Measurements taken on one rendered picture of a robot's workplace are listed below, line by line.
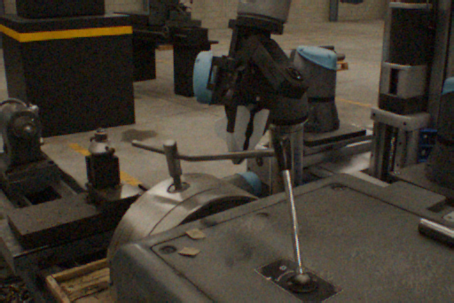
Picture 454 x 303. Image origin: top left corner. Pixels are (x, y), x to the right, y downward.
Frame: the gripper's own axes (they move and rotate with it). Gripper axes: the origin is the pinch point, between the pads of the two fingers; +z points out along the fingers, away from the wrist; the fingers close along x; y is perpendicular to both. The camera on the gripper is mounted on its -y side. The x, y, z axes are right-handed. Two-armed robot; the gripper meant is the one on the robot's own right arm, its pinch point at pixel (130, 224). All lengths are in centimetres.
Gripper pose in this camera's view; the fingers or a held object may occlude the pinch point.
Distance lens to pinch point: 106.9
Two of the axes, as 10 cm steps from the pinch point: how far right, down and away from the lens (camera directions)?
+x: 0.0, -9.5, -3.2
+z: -8.1, 1.9, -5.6
